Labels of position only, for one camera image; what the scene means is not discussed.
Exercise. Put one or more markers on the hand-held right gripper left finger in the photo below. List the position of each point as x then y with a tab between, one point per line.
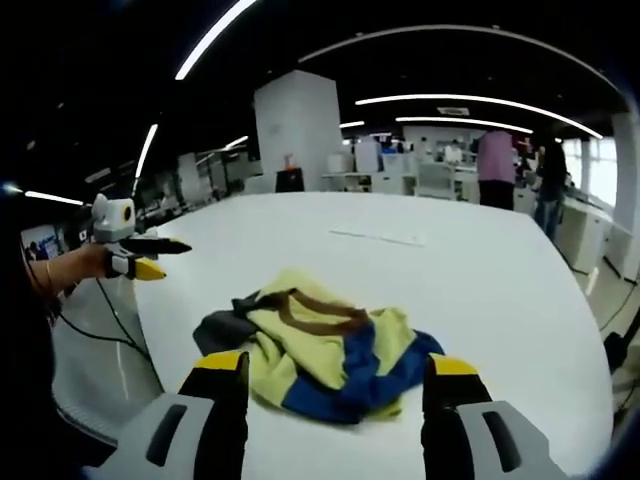
175	430

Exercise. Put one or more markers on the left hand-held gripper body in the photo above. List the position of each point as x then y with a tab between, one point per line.
116	222

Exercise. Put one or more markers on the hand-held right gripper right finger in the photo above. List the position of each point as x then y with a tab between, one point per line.
492	430

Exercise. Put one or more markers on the yellow and blue garment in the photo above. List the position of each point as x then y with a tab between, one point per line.
320	350

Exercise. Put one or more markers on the white template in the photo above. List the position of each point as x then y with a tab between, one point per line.
377	236

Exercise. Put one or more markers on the person's left hand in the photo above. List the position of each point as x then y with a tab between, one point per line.
85	262

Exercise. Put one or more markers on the long ceiling light strip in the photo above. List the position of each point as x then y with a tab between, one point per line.
212	37
146	150
475	102
52	198

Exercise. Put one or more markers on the black floor object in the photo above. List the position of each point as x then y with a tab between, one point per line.
615	350

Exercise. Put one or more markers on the black chair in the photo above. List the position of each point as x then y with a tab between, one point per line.
290	181

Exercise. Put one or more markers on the person's dark clothing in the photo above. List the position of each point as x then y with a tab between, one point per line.
25	380

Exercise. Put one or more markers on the white square pillar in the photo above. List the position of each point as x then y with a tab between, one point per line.
297	130

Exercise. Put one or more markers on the white office desk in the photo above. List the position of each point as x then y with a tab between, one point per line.
582	235

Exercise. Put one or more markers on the white shelf cabinet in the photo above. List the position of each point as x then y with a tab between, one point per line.
440	182

